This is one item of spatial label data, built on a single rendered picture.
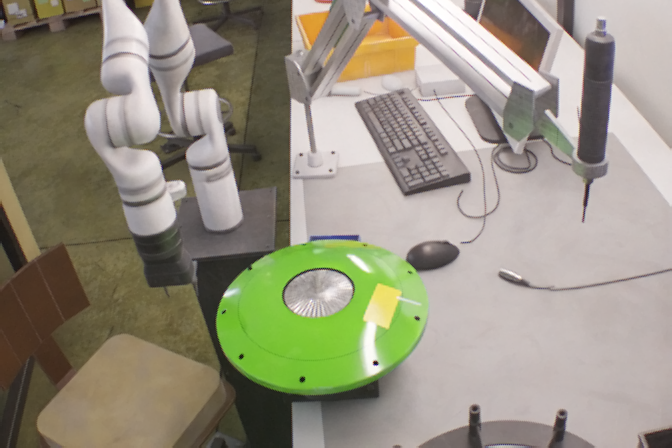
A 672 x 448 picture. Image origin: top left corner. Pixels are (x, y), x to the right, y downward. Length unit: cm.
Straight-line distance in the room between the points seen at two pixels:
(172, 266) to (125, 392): 60
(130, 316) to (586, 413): 202
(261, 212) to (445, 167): 43
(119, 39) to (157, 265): 34
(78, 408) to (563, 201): 117
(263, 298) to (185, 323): 163
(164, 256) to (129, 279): 189
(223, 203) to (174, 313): 123
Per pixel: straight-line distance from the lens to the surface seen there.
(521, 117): 91
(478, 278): 124
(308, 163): 157
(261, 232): 151
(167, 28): 119
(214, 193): 147
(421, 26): 105
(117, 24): 100
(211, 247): 150
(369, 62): 195
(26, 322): 162
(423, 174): 147
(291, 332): 93
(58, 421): 160
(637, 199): 148
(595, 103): 83
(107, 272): 298
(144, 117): 90
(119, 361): 165
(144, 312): 271
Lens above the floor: 175
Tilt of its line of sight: 35 degrees down
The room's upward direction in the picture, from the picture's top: 8 degrees counter-clockwise
